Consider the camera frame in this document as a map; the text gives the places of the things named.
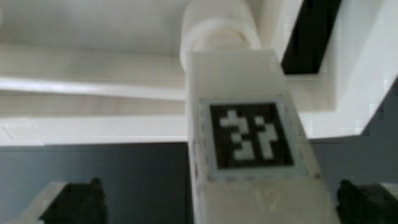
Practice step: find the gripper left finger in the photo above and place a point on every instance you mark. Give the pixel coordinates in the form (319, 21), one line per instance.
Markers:
(39, 204)

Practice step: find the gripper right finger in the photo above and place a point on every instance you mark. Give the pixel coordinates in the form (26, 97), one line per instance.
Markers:
(367, 203)

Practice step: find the white square table top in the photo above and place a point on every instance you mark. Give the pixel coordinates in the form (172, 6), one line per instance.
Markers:
(92, 47)

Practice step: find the white U-shaped obstacle fence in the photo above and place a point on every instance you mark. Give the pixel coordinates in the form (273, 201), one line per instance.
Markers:
(332, 37)

